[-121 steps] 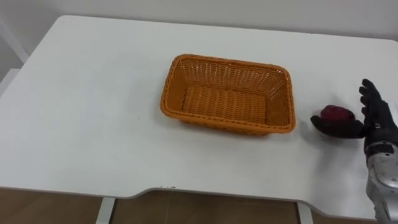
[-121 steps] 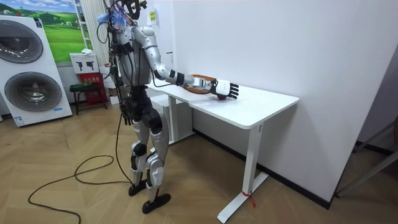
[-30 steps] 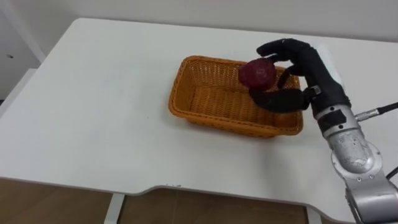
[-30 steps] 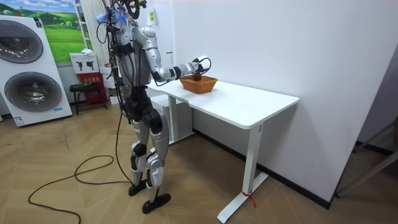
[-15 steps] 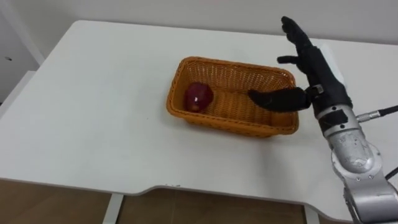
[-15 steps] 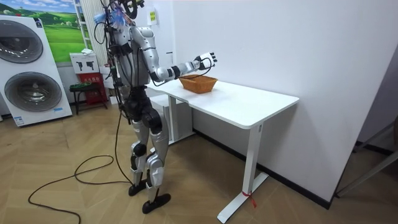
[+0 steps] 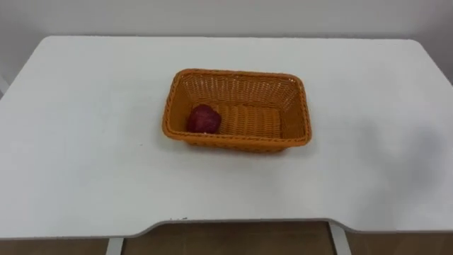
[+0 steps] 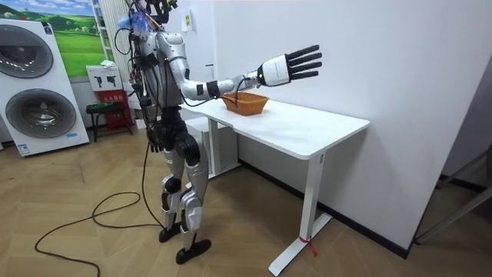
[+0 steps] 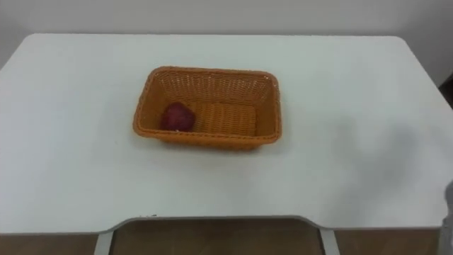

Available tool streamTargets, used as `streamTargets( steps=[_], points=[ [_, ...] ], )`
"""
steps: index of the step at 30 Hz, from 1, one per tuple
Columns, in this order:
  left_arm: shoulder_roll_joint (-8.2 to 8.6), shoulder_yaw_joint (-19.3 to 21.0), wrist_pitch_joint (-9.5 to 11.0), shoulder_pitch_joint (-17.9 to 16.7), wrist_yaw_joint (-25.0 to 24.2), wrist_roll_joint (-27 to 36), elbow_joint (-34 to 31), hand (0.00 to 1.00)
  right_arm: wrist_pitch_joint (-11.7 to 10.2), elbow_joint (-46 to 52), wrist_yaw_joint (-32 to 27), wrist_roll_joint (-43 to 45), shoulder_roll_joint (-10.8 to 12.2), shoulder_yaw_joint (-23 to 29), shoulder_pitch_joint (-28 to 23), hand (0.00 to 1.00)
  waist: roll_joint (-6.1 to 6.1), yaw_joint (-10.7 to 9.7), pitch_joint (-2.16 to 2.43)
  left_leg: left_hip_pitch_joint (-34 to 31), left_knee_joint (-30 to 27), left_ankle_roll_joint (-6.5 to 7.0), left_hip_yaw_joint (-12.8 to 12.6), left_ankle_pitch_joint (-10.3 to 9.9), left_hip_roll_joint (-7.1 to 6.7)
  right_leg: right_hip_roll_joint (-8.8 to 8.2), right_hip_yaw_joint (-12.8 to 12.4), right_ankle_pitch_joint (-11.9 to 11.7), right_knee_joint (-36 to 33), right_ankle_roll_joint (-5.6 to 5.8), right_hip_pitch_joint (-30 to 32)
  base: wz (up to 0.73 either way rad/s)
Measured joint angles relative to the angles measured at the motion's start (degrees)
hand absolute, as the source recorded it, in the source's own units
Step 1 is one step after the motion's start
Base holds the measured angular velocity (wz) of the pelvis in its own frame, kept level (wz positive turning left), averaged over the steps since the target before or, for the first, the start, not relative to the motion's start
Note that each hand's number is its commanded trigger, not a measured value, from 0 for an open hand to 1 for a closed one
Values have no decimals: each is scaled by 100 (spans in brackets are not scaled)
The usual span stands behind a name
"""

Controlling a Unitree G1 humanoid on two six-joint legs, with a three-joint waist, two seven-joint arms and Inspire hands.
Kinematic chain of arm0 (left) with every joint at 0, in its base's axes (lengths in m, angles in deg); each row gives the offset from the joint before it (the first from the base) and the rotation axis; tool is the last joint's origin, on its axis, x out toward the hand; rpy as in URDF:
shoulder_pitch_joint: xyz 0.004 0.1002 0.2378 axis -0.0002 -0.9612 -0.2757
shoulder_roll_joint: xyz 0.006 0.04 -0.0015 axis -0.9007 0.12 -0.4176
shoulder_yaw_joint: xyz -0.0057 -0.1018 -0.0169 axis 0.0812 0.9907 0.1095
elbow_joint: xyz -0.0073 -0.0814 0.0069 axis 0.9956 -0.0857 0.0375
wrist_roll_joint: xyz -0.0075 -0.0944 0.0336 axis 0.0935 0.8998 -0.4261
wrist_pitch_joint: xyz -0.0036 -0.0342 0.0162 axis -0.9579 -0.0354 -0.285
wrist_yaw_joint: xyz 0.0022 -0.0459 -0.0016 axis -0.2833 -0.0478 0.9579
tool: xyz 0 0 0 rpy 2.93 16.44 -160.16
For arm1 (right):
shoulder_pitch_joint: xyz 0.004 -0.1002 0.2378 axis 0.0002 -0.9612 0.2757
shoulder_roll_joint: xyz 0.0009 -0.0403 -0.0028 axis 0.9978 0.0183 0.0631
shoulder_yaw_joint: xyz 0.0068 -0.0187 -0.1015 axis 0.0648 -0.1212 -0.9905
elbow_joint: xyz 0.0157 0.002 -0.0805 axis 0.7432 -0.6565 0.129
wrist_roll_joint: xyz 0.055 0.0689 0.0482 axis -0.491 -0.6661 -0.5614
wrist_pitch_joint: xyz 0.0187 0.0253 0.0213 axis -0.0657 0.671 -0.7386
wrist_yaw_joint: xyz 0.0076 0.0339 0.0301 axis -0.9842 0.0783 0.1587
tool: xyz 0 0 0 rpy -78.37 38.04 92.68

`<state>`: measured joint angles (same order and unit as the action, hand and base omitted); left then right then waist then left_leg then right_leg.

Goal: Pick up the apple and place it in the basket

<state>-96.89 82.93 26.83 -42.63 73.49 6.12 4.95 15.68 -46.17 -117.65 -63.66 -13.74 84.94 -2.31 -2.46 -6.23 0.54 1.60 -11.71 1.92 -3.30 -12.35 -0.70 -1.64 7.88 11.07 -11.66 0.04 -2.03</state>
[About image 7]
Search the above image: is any red strawberry soft toy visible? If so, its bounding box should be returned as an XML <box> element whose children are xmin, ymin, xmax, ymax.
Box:
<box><xmin>186</xmin><ymin>103</ymin><xmax>223</xmax><ymax>135</ymax></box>

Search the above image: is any orange woven basket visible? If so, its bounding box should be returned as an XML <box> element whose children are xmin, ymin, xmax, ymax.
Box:
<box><xmin>161</xmin><ymin>68</ymin><xmax>313</xmax><ymax>153</ymax></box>

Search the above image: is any white desk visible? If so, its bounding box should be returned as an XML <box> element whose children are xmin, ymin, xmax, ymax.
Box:
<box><xmin>0</xmin><ymin>35</ymin><xmax>453</xmax><ymax>255</ymax></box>

